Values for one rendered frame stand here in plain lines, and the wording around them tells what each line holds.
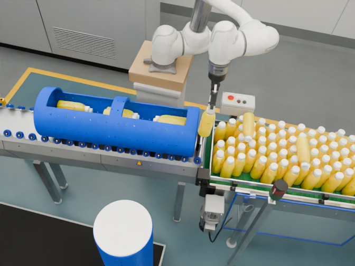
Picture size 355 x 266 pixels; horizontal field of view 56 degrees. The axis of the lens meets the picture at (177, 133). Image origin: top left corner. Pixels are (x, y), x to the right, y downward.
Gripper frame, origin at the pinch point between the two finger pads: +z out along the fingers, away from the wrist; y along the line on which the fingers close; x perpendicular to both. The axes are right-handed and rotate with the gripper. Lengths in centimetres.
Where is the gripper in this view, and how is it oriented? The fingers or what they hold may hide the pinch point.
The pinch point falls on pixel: (211, 104)
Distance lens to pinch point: 157.7
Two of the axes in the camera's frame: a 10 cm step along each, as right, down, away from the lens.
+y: -1.2, 7.4, -6.6
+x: 9.9, 1.2, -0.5
